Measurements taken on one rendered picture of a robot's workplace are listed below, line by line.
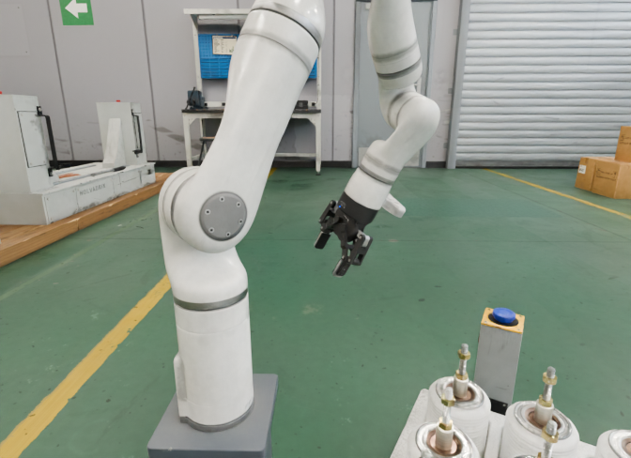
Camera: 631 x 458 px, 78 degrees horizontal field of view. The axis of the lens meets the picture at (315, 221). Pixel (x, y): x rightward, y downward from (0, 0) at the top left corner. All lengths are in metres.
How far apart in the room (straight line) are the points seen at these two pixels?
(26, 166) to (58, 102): 3.79
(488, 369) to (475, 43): 5.09
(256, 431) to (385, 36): 0.56
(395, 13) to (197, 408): 0.58
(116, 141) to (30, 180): 1.22
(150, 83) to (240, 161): 5.45
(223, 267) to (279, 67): 0.24
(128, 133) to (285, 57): 3.42
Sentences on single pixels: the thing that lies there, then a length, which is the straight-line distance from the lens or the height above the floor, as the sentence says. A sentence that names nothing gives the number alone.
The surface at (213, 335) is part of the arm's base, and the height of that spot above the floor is 0.44.
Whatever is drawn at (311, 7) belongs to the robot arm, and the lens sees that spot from 0.49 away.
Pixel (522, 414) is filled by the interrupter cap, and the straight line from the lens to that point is 0.73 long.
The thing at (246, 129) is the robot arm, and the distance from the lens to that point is 0.44.
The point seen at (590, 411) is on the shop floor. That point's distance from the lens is 1.24.
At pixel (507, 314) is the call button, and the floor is 0.33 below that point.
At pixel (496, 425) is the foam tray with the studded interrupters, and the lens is 0.81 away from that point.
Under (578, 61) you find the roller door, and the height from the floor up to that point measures 1.34.
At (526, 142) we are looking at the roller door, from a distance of 5.95.
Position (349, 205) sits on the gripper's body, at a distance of 0.70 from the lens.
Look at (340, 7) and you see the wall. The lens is 5.53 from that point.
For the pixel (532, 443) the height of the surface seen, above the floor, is 0.24.
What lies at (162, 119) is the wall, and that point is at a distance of 5.80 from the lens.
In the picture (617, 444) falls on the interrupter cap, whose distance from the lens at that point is 0.74.
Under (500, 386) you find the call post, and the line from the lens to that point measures 0.88.
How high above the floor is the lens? 0.69
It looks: 15 degrees down
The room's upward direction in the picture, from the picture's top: straight up
